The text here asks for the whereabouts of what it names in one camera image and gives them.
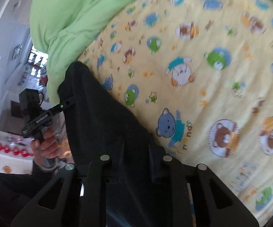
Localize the black fleece pants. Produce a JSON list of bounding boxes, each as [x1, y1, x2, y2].
[[58, 61, 171, 226]]

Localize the person's left hand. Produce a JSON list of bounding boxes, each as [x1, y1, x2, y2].
[[31, 128, 60, 160]]

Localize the green duvet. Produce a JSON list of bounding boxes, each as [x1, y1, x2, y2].
[[30, 0, 133, 105]]

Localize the yellow bear print bedsheet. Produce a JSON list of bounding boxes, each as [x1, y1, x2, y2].
[[79, 0, 273, 226]]

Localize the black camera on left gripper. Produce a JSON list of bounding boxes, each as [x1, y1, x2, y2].
[[19, 89, 42, 124]]

